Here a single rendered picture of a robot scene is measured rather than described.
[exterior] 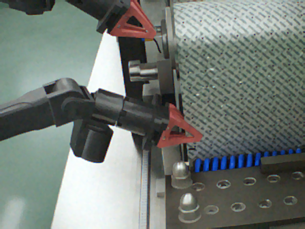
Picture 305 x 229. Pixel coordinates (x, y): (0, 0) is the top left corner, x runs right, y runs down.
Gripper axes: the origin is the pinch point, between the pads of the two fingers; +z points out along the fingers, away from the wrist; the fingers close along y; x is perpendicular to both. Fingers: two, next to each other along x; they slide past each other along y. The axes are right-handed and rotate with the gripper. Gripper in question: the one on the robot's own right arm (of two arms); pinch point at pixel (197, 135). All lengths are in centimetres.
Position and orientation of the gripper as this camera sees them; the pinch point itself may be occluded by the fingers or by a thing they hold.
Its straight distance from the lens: 98.4
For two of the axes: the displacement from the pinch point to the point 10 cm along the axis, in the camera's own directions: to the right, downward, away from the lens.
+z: 9.3, 2.9, 2.1
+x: 3.6, -8.1, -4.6
